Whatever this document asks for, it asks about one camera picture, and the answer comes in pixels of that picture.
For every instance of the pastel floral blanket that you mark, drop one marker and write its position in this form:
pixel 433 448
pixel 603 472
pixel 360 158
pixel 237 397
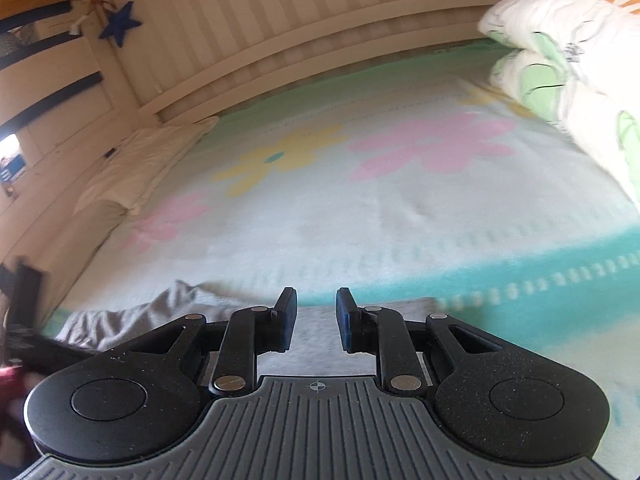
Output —
pixel 400 220

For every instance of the person's left forearm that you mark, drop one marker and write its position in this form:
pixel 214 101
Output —
pixel 10 385

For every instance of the grey pants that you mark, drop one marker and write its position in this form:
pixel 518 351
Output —
pixel 125 321

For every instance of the plain white pillow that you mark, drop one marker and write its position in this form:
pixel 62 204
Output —
pixel 145 160

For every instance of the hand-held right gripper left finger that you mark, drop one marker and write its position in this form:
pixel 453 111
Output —
pixel 286 321

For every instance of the leaf print white duvet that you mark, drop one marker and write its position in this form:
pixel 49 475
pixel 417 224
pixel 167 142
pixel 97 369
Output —
pixel 590 60

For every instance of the blue star decoration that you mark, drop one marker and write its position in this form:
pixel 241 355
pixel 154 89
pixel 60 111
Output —
pixel 120 22

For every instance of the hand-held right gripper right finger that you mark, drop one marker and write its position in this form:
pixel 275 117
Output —
pixel 345 321

